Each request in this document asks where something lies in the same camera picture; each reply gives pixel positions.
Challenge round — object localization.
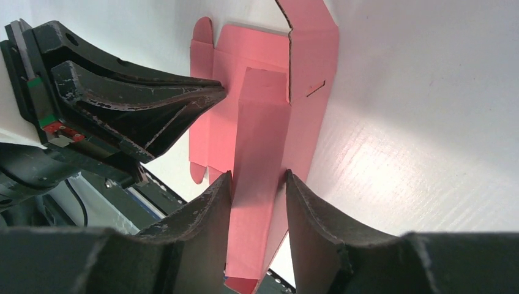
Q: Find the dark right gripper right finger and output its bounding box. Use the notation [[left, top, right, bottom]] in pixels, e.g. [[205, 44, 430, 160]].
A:
[[286, 170, 396, 293]]

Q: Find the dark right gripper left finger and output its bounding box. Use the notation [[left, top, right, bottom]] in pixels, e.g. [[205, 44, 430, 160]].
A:
[[138, 171, 232, 293]]

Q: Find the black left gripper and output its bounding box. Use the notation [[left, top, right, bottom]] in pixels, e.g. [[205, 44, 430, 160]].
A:
[[1, 20, 226, 188]]

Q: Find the pink cardboard box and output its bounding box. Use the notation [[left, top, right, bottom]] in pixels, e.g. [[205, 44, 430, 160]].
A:
[[189, 1, 339, 293]]

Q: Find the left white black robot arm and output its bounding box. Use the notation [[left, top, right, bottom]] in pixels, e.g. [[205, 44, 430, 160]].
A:
[[1, 20, 226, 227]]

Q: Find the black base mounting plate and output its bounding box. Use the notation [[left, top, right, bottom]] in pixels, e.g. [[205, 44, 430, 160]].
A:
[[81, 164, 297, 294]]

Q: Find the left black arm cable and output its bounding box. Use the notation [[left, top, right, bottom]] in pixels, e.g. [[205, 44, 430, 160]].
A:
[[64, 178, 89, 228]]

